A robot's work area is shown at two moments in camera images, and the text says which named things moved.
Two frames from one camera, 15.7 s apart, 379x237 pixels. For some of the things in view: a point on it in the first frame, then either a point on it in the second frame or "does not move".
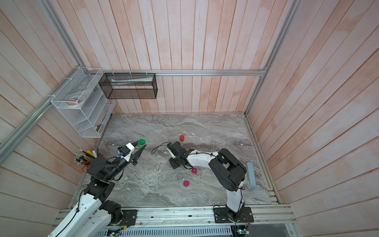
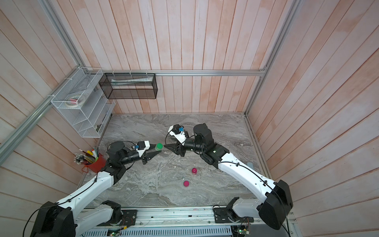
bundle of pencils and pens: (84, 157) does not move
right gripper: (171, 161) to (177, 150)
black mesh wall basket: (129, 86) does not move
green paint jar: (141, 142) to (159, 146)
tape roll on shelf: (74, 101) does not move
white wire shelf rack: (84, 103) does not move
